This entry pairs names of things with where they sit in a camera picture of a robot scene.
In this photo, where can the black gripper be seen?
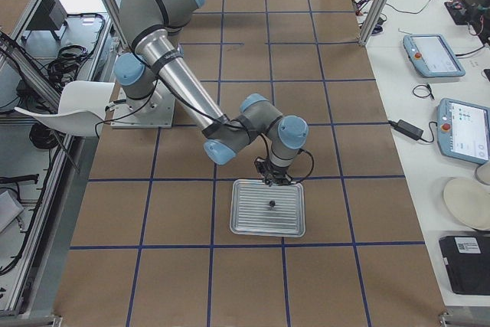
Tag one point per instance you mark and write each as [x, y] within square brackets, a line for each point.
[278, 174]

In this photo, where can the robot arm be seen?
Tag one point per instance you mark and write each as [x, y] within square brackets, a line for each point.
[145, 25]

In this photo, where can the ribbed metal tray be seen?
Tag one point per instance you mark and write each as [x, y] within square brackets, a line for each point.
[250, 213]

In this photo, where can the black power adapter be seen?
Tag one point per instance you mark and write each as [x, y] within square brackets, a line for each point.
[407, 129]

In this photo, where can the lower blue teach pendant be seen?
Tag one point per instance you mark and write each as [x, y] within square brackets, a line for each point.
[463, 130]

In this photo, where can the blue teach pendant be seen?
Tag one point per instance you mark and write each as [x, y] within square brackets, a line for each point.
[463, 130]
[431, 56]

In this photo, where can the upper blue teach pendant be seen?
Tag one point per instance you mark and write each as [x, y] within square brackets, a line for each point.
[431, 56]

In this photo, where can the white plate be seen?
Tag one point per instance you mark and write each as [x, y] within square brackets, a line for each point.
[468, 202]

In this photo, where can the white plastic chair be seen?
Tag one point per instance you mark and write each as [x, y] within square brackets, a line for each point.
[81, 109]

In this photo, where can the black laptop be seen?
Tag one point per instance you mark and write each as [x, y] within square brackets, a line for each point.
[466, 259]

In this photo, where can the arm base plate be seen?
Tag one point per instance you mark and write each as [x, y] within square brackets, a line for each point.
[140, 114]

